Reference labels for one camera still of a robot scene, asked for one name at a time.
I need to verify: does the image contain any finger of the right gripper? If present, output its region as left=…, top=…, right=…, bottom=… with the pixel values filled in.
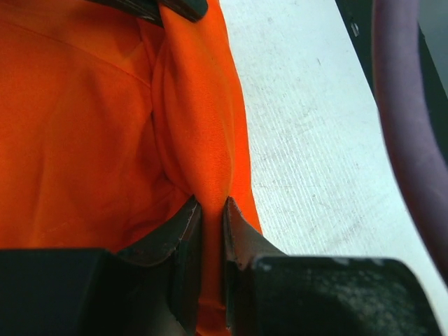
left=83, top=0, right=165, bottom=27
left=160, top=0, right=209, bottom=22

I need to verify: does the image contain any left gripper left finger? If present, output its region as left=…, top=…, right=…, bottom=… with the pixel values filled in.
left=1, top=198, right=202, bottom=335

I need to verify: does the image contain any orange t shirt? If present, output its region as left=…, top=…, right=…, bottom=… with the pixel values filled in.
left=1, top=1, right=260, bottom=335

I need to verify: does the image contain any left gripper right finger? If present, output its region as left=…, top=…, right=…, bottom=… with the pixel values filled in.
left=223, top=198, right=441, bottom=335

